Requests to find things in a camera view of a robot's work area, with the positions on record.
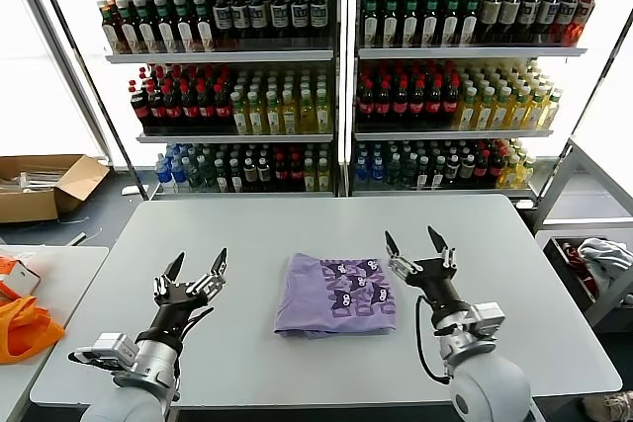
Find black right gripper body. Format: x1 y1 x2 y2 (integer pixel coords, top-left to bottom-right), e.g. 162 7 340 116
407 256 469 329

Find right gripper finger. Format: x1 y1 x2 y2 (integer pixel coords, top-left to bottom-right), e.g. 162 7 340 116
384 230 424 288
427 224 460 273

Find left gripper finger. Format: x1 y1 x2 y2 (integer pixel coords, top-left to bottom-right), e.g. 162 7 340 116
152 251 187 307
187 247 229 302

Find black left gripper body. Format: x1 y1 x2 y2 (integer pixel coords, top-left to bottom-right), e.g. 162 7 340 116
147 282 209 339

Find purple printed t-shirt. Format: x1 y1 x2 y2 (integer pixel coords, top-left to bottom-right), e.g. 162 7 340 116
273 252 400 340

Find grey clothes bin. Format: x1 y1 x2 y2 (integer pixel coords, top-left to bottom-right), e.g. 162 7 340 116
542 236 633 329

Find cola bottle red cap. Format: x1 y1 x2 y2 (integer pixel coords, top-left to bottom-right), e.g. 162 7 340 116
488 149 505 185
408 79 427 121
474 149 491 185
214 83 232 127
197 83 216 127
358 79 377 121
425 79 444 121
442 79 461 121
181 83 200 128
392 79 410 121
164 84 183 129
130 85 151 130
375 79 394 121
147 84 167 129
289 152 305 191
274 152 291 191

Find dark green bottle white cap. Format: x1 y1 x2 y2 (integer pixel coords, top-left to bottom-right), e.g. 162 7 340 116
197 155 215 193
185 155 202 193

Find yellow juice bottle green label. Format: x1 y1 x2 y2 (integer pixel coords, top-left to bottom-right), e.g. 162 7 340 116
518 155 538 189
492 87 513 131
265 91 283 136
501 154 521 190
231 91 250 136
315 89 332 135
282 90 300 135
455 87 479 131
299 90 317 135
248 91 266 136
526 88 548 131
474 87 496 131
542 89 564 130
508 87 531 131

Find black diagonal pole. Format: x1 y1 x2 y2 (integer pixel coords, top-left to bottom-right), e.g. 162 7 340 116
536 11 633 199
27 0 149 199

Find red garment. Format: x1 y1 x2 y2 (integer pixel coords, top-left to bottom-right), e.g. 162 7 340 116
563 241 599 295

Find small orange white box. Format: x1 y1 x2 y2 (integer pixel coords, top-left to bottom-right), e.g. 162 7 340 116
0 254 43 300

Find orange cloth bag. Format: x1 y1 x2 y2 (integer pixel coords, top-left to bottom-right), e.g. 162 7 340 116
0 295 66 365

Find white crumpled garment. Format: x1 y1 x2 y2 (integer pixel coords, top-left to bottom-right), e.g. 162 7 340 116
576 237 633 295

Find open cardboard box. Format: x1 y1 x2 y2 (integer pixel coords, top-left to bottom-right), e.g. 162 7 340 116
0 153 111 224

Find clear plastic packets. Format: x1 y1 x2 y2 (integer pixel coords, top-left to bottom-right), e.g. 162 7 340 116
0 169 65 194

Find steel shelf rack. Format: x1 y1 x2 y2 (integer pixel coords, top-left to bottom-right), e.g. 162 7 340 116
345 0 629 199
68 0 342 199

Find beige sneaker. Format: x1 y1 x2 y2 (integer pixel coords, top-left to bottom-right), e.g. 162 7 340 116
583 391 633 422

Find dark tea bottle green neck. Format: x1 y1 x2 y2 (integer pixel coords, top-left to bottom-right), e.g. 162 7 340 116
156 0 178 54
363 0 381 46
175 0 197 53
382 0 401 46
138 0 159 54
460 0 481 46
421 0 441 46
120 0 141 55
441 0 461 46
402 0 420 46
194 0 216 53

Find dark bottle grey label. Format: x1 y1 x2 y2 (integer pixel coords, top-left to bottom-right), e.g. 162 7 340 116
478 0 500 45
497 0 520 45

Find grey metal beam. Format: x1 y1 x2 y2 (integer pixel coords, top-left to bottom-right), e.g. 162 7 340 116
7 0 116 169

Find red tea bottle white label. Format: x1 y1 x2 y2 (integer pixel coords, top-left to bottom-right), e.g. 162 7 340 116
101 0 121 55

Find dark bottle blue white label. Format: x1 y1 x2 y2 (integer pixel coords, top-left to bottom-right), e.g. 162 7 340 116
230 0 250 42
269 0 290 41
518 0 540 45
214 0 233 42
537 0 559 45
290 0 310 41
310 0 330 41
248 0 268 42

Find red drink bottle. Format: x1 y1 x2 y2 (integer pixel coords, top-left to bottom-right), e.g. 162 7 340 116
573 0 597 47

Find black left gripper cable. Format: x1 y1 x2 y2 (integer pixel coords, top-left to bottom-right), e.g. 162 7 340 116
175 306 217 344

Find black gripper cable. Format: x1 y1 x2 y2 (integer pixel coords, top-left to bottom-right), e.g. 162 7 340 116
175 306 217 344
413 295 452 386

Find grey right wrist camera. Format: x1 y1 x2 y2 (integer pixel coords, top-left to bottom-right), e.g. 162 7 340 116
467 300 506 339

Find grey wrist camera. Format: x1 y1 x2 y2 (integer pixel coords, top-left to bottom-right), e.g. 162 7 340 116
467 300 506 339
67 332 139 369

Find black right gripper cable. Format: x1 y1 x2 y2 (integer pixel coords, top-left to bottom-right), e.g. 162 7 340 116
413 295 452 386

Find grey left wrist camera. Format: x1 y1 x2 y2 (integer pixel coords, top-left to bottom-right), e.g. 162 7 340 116
67 332 139 369

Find grey metal rack frame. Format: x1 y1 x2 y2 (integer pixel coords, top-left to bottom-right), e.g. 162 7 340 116
531 137 633 235

